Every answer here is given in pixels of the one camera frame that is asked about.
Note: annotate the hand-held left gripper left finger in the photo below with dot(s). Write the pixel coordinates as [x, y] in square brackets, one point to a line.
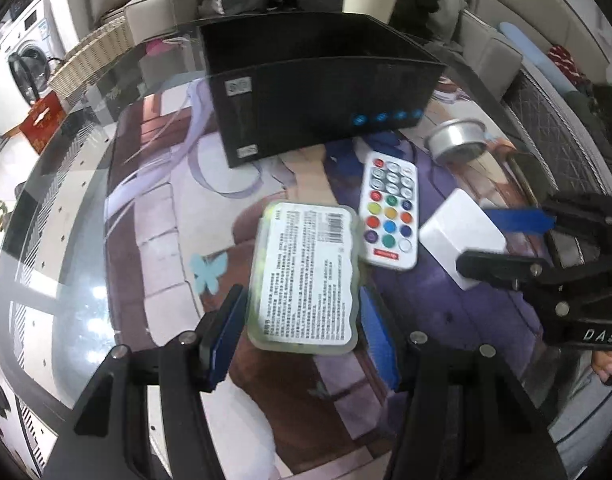
[223, 345]

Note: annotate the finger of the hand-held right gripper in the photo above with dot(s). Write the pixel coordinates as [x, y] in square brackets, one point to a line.
[501, 265]
[521, 220]

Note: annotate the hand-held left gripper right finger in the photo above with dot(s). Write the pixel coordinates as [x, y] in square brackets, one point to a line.
[381, 340]

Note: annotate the white square adapter box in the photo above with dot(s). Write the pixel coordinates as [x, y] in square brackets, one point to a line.
[458, 230]

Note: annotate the pale green case white label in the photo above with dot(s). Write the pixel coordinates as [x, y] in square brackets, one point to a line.
[306, 280]

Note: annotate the black cardboard box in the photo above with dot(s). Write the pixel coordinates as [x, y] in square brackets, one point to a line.
[306, 100]

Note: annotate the person's right hand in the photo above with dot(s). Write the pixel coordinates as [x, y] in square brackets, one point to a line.
[606, 365]

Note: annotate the quilted grey chair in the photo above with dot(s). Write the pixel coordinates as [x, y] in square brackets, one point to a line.
[556, 130]

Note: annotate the small metal tin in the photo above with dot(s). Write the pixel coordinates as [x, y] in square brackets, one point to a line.
[453, 142]

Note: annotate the white remote with coloured buttons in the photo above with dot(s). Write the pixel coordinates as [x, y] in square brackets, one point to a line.
[391, 210]

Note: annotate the red knitted item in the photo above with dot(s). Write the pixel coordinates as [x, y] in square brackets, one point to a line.
[566, 62]

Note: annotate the blue pillow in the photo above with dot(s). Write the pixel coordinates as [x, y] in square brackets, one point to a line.
[533, 55]

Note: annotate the red box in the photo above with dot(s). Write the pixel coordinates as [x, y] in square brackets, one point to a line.
[43, 120]

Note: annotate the wicker basket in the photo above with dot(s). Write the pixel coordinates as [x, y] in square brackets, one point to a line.
[93, 60]

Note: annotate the white washing machine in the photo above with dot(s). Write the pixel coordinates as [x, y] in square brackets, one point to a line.
[28, 55]

